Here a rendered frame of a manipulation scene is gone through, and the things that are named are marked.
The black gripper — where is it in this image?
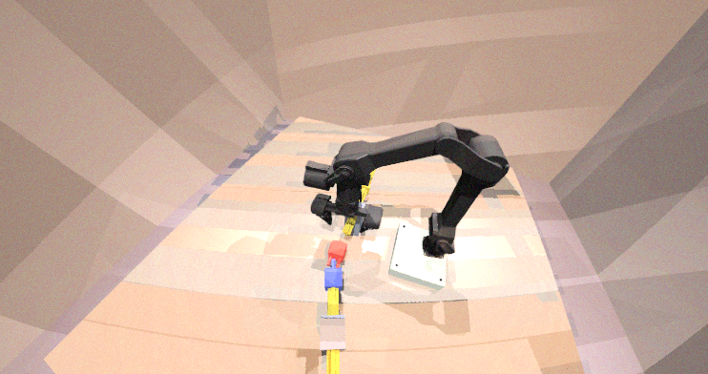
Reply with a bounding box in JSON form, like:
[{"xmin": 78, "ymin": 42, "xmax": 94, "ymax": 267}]
[{"xmin": 310, "ymin": 193, "xmax": 384, "ymax": 233}]

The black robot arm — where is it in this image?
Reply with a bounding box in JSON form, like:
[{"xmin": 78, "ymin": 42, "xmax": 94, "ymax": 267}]
[{"xmin": 303, "ymin": 122, "xmax": 510, "ymax": 259}]

